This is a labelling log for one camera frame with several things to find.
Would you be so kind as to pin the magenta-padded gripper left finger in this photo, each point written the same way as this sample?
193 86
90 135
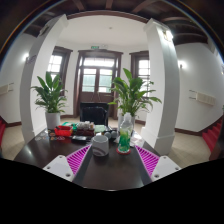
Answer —
59 166

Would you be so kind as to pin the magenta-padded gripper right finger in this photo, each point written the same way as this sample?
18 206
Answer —
165 166

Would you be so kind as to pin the clear green-label drink bottle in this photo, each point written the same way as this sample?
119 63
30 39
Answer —
125 136

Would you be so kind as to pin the flat black device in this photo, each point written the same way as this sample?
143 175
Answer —
79 138

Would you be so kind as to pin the red basket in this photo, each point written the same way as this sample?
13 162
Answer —
63 131

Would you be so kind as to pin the dark tray with small jars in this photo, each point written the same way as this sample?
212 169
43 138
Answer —
85 129

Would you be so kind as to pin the white mug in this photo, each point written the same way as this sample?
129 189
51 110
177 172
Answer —
100 146

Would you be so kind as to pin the green folded cloth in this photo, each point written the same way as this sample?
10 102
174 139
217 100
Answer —
100 128

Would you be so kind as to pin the red carpeted staircase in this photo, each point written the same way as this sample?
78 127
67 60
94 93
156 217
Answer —
2 128
213 133

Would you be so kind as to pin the potted plant in white pot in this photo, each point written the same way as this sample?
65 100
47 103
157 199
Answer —
133 95
50 96

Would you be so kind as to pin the brown wooden glazed double door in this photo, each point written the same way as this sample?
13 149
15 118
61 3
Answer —
97 76

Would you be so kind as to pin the brown-framed window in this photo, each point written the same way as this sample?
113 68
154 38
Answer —
144 66
55 65

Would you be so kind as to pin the green exit sign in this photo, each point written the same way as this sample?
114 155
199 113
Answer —
95 47

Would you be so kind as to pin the white wall radiator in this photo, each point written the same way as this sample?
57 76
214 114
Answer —
204 97
5 89

